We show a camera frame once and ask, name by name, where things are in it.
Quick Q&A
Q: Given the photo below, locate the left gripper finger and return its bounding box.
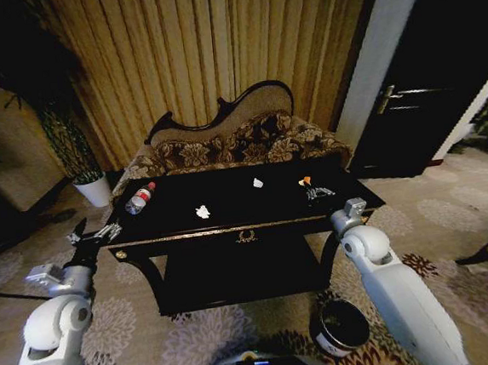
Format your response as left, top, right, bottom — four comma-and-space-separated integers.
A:
83, 220, 125, 246
64, 217, 90, 247

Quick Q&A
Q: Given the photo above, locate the black round trash bin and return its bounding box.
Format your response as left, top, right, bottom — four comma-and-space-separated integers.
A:
306, 295, 374, 360

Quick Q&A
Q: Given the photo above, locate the white plant pot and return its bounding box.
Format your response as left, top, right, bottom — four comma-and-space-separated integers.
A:
71, 171, 114, 211

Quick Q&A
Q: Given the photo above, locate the clear bottle with red cap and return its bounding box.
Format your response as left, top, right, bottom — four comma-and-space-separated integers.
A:
122, 181, 159, 217

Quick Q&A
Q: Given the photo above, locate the beige upholstered seat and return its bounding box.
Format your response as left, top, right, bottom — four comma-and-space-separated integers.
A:
0, 70, 75, 216

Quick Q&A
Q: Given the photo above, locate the black wooden table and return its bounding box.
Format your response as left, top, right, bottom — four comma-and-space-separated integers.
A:
100, 152, 395, 321

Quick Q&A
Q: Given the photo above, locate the floral upholstered chaise sofa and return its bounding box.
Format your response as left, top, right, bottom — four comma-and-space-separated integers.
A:
101, 73, 356, 203

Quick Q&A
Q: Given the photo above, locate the green bamboo plant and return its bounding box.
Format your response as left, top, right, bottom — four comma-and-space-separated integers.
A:
0, 0, 107, 192

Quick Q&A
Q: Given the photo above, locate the dark wooden door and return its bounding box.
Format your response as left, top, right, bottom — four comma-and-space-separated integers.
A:
333, 0, 488, 184

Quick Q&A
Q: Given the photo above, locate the beige pleated curtain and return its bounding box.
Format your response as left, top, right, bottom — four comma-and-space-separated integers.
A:
46, 0, 399, 176

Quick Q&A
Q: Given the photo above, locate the brass door handle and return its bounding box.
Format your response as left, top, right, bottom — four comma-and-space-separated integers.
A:
373, 83, 406, 117

